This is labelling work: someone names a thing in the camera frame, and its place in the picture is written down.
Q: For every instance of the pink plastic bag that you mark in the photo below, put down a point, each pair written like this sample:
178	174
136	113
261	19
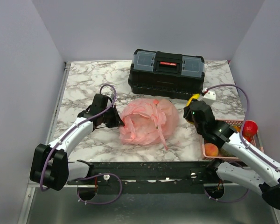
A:
148	122

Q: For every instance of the black mounting rail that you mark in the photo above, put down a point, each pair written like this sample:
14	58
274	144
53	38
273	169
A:
150	177

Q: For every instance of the green yellow patterned fake fruit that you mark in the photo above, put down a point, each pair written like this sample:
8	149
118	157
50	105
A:
226	153

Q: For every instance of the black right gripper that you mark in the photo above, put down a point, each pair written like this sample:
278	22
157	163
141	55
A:
187	114

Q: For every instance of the red fake apple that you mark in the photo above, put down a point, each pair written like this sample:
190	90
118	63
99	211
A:
250	128

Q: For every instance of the orange fake peach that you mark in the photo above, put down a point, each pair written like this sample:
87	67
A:
211	150

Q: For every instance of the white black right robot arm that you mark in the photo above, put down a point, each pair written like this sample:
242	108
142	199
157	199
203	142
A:
263	176

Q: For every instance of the black toolbox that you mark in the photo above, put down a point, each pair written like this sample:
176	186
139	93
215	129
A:
163	74

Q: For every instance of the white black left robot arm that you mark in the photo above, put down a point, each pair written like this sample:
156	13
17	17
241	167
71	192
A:
51	168

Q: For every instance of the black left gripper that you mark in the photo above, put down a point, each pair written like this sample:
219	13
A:
117	122

